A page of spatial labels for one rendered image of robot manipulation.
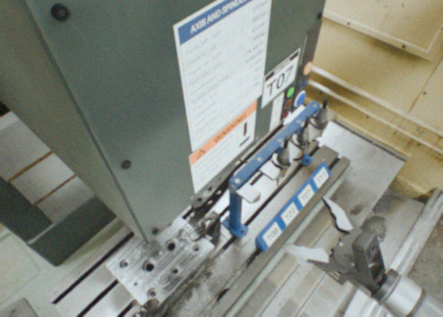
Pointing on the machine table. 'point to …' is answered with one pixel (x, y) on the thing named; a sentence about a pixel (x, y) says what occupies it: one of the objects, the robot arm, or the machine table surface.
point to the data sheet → (223, 58)
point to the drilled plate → (186, 259)
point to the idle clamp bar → (212, 190)
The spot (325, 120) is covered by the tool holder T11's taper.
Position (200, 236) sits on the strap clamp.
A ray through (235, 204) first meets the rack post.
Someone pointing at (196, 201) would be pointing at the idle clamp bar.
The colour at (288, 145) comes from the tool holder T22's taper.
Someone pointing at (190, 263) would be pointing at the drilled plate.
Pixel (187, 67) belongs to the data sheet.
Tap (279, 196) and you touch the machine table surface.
